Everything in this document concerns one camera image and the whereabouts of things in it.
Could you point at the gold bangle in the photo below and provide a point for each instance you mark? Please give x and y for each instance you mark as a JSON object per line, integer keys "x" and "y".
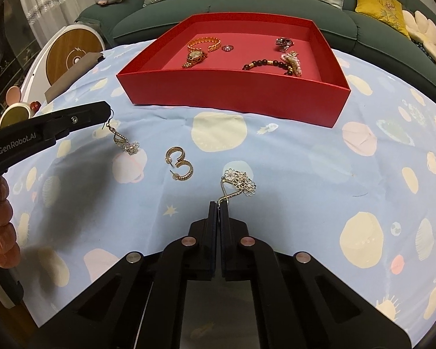
{"x": 203, "y": 40}

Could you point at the gold dangling earring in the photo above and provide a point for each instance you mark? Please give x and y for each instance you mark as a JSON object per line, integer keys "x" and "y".
{"x": 130, "y": 148}

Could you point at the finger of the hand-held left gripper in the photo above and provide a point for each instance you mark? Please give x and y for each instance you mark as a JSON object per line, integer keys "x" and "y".
{"x": 80, "y": 116}

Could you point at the gold wristwatch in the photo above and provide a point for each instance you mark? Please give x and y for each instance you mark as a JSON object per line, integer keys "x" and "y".
{"x": 195, "y": 56}

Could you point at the white flower-shaped cushion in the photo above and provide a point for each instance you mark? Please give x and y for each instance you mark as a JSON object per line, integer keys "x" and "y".
{"x": 421, "y": 29}

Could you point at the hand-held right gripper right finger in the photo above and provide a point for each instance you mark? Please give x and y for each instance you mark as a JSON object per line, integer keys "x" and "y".
{"x": 224, "y": 247}

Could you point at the yellow embroidered cushion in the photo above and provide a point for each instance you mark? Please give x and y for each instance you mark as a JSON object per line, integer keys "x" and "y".
{"x": 378, "y": 3}

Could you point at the green sofa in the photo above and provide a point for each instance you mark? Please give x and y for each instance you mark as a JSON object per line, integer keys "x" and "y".
{"x": 239, "y": 3}

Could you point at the gold hoop earring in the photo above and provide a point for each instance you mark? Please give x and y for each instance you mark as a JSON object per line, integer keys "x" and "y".
{"x": 189, "y": 172}
{"x": 172, "y": 149}

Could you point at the silver wristwatch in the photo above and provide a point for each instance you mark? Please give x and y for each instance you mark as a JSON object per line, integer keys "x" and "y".
{"x": 283, "y": 42}

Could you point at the white curtain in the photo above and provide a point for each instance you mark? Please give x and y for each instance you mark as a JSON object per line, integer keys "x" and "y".
{"x": 47, "y": 7}

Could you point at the round white wooden device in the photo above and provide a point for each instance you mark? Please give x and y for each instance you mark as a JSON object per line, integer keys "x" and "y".
{"x": 63, "y": 49}

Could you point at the white flower cluster earring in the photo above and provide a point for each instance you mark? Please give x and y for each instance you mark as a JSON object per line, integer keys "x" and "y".
{"x": 241, "y": 181}

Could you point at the red cardboard box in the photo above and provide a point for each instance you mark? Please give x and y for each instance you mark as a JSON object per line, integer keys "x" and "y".
{"x": 221, "y": 91}

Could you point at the person's left hand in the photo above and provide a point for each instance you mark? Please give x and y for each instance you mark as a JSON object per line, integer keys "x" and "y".
{"x": 3, "y": 225}

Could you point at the brown flat box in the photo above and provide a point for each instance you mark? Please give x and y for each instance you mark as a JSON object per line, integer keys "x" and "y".
{"x": 72, "y": 76}

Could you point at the round yellow eared object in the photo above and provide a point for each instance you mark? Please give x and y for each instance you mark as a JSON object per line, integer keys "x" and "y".
{"x": 14, "y": 114}

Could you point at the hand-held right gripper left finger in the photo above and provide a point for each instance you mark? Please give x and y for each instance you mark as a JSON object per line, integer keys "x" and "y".
{"x": 212, "y": 247}

